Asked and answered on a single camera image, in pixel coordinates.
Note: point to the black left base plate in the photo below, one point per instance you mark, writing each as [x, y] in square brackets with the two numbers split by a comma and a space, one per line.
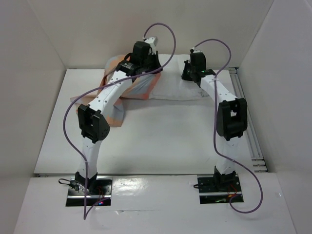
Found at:
[99, 193]

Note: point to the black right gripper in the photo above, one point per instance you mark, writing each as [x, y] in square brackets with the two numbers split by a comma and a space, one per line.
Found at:
[187, 71]

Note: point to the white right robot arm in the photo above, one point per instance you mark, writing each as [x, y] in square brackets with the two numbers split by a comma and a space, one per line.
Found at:
[231, 120]

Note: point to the white pillow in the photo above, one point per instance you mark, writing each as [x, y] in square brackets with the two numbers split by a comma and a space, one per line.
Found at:
[171, 86]

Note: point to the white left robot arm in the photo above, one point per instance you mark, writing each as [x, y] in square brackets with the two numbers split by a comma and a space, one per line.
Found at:
[132, 76]

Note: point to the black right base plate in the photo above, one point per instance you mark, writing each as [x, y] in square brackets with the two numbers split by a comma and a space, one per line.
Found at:
[209, 193]

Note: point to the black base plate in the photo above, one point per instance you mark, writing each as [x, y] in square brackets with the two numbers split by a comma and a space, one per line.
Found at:
[209, 193]
[99, 193]

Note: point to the orange grey checked pillowcase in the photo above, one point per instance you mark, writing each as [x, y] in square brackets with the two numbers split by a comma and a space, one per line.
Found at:
[114, 86]

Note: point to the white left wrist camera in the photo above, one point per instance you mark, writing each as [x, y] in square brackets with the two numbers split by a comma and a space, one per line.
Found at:
[153, 41]

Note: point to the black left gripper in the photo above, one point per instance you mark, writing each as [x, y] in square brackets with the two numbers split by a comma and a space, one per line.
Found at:
[155, 56]

